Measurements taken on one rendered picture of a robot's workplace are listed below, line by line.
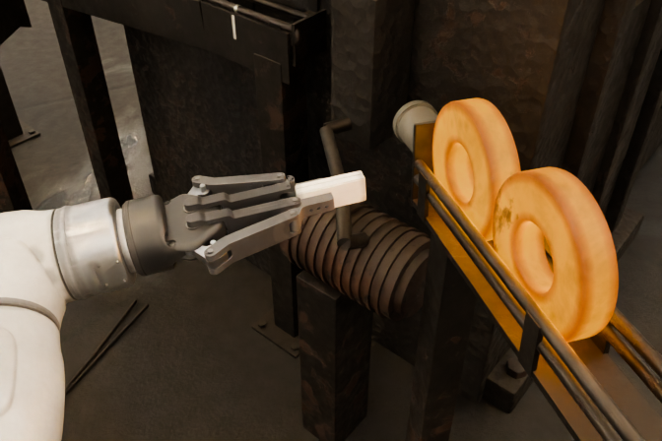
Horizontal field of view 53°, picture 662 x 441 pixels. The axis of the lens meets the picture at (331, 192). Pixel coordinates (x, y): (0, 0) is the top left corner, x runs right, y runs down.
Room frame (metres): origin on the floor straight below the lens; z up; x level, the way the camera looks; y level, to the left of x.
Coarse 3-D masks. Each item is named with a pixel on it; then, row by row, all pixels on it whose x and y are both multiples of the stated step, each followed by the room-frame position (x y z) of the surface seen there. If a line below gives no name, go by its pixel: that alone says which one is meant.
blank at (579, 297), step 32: (512, 192) 0.48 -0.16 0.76; (544, 192) 0.43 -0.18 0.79; (576, 192) 0.43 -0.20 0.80; (512, 224) 0.47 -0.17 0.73; (544, 224) 0.42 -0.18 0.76; (576, 224) 0.40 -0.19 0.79; (512, 256) 0.46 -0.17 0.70; (544, 256) 0.46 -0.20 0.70; (576, 256) 0.38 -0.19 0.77; (608, 256) 0.38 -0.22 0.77; (544, 288) 0.42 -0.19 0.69; (576, 288) 0.37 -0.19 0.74; (608, 288) 0.37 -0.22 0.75; (576, 320) 0.36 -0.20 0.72; (608, 320) 0.36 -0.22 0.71
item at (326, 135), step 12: (336, 120) 0.83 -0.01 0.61; (348, 120) 0.83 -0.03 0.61; (324, 132) 0.81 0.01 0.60; (336, 132) 0.82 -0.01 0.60; (324, 144) 0.79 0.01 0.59; (336, 144) 0.79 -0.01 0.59; (336, 156) 0.77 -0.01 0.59; (336, 168) 0.75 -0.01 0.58; (336, 216) 0.68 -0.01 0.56; (348, 216) 0.67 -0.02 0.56; (336, 228) 0.66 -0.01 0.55; (348, 228) 0.65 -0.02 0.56; (348, 240) 0.63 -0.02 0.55; (360, 240) 0.65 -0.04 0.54
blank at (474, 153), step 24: (456, 120) 0.60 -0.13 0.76; (480, 120) 0.56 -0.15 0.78; (504, 120) 0.56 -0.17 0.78; (432, 144) 0.64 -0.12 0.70; (456, 144) 0.60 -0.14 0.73; (480, 144) 0.54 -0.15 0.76; (504, 144) 0.54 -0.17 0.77; (456, 168) 0.61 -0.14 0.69; (480, 168) 0.54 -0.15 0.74; (504, 168) 0.52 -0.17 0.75; (456, 192) 0.58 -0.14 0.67; (480, 192) 0.53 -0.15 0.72; (480, 216) 0.52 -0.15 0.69
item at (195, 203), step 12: (288, 180) 0.54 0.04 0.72; (240, 192) 0.53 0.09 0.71; (252, 192) 0.53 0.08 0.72; (264, 192) 0.53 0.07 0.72; (276, 192) 0.53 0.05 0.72; (288, 192) 0.53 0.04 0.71; (192, 204) 0.51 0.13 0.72; (204, 204) 0.51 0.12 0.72; (216, 204) 0.51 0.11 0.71; (228, 204) 0.51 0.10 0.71; (240, 204) 0.52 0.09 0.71; (252, 204) 0.52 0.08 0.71
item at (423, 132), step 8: (416, 128) 0.65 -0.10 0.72; (424, 128) 0.65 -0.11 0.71; (432, 128) 0.65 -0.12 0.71; (416, 136) 0.65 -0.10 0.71; (424, 136) 0.65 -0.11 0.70; (432, 136) 0.65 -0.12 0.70; (416, 144) 0.64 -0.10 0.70; (424, 144) 0.65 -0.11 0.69; (416, 152) 0.64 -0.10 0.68; (424, 152) 0.65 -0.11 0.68; (424, 160) 0.64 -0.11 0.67; (432, 168) 0.65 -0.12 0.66; (416, 184) 0.64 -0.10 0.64; (416, 192) 0.64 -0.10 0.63
